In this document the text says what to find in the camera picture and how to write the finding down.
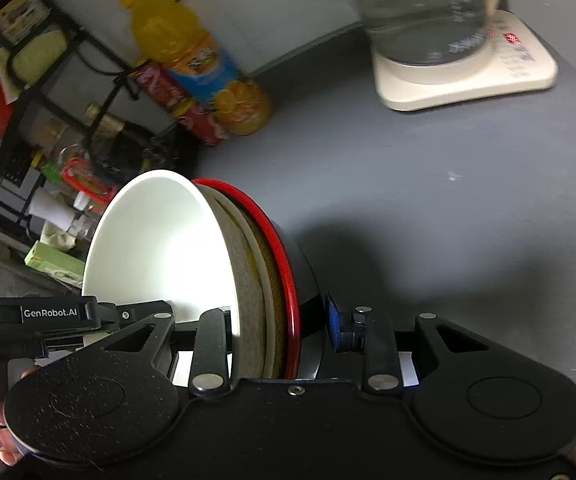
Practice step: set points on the white plastic bottle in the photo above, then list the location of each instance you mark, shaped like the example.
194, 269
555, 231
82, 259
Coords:
50, 210

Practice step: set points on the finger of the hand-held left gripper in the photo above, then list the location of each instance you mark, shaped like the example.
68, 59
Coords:
142, 310

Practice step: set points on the white bowl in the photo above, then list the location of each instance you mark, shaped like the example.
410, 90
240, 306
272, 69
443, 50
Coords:
157, 250

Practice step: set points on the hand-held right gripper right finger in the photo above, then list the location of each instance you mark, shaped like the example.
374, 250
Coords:
334, 325

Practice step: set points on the beige kettle base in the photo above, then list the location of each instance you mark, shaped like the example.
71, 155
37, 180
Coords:
508, 75

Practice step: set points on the orange juice bottle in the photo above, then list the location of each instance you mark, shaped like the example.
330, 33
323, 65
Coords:
187, 45

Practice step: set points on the black bowl with red rim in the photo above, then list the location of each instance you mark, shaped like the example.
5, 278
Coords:
308, 280

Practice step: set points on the red soda bottle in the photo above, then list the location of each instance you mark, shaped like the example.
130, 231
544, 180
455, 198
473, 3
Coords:
187, 110

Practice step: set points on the yellow box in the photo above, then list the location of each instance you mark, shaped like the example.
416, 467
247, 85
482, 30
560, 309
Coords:
17, 17

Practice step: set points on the red lidded container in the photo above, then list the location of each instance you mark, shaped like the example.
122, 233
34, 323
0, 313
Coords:
87, 180

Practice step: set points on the glass kettle with beige lid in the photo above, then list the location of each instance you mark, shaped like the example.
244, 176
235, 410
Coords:
418, 10

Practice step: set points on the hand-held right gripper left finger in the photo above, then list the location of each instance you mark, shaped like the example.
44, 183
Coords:
215, 342

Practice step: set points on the green box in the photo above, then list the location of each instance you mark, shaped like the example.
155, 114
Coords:
55, 262

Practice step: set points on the yellow green sponge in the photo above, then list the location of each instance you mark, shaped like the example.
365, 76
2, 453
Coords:
37, 57

